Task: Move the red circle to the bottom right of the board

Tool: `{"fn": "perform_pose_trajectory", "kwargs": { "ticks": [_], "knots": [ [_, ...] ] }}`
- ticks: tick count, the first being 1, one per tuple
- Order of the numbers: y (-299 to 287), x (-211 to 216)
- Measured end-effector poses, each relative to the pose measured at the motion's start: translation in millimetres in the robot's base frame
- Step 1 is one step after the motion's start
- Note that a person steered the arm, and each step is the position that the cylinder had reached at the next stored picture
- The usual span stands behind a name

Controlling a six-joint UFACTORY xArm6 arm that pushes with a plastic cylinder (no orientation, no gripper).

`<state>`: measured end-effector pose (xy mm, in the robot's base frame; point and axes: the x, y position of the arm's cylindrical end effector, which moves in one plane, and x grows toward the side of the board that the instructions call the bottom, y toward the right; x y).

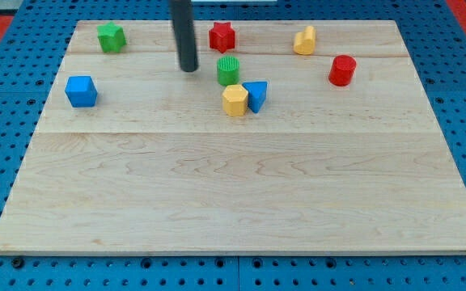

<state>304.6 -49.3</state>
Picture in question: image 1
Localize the wooden board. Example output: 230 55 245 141
0 20 466 256

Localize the yellow hexagon block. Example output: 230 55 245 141
222 84 248 116

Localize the blue triangle block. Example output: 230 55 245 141
242 81 268 113

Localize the green cylinder block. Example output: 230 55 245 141
217 56 240 86

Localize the red star block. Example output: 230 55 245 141
209 22 235 53

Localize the yellow heart block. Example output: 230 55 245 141
293 26 316 55

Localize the red cylinder block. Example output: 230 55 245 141
328 55 357 86

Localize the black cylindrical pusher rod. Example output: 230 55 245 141
169 0 199 73

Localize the blue cube block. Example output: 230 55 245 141
65 76 98 108

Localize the green star block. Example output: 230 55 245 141
97 22 127 53

